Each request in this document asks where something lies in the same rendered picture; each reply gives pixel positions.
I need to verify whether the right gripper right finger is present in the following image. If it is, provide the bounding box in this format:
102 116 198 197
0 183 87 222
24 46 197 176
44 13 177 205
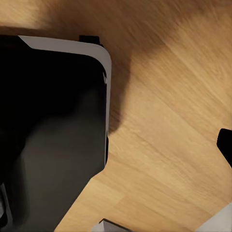
217 129 232 167

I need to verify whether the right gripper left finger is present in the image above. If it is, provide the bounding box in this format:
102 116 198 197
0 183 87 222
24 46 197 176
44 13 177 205
0 128 25 186

